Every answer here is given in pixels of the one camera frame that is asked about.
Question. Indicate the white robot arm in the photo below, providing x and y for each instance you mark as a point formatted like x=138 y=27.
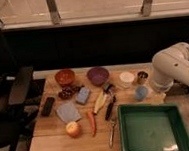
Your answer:
x=168 y=65

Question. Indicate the white cup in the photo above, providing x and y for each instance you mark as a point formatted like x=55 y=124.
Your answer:
x=126 y=79

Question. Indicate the small metal cup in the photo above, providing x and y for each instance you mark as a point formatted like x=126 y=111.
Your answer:
x=142 y=77

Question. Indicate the blue cup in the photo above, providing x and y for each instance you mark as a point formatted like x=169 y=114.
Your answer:
x=140 y=93

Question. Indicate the purple bowl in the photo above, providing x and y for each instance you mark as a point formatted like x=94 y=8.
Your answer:
x=98 y=75

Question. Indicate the black brush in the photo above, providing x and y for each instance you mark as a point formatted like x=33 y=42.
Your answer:
x=108 y=88

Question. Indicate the blue sponge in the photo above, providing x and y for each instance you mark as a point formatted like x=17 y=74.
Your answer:
x=83 y=95

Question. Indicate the orange-red bowl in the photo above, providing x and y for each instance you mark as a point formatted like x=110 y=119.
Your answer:
x=65 y=77

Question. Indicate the orange carrot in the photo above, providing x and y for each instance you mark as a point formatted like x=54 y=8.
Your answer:
x=92 y=122

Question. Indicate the grey-blue cloth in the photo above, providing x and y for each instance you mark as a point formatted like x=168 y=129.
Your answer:
x=68 y=112

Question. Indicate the black rectangular block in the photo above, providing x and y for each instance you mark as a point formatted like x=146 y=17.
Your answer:
x=47 y=107

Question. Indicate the apple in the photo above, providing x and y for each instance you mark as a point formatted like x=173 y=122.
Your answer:
x=73 y=129

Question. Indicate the green plastic tray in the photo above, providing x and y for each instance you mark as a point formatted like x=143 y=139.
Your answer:
x=152 y=128

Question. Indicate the black chair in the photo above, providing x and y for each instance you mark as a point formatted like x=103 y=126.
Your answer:
x=15 y=82

